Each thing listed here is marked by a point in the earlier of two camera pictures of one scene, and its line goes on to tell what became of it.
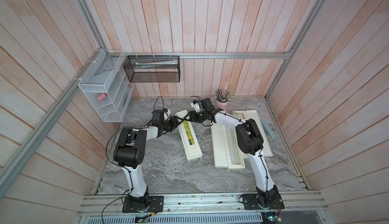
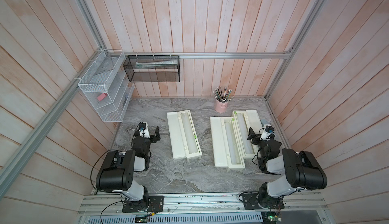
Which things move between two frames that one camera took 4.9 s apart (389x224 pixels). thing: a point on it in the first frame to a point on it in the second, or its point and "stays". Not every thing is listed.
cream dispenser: x=235 y=155 stays
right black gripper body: x=199 y=117 to x=257 y=141
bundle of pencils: x=223 y=95 stays
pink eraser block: x=102 y=96 stays
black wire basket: x=153 y=68 stays
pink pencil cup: x=223 y=105 stays
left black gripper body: x=170 y=124 to x=153 y=139
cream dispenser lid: x=220 y=145 stays
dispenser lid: x=189 y=139 to x=175 y=135
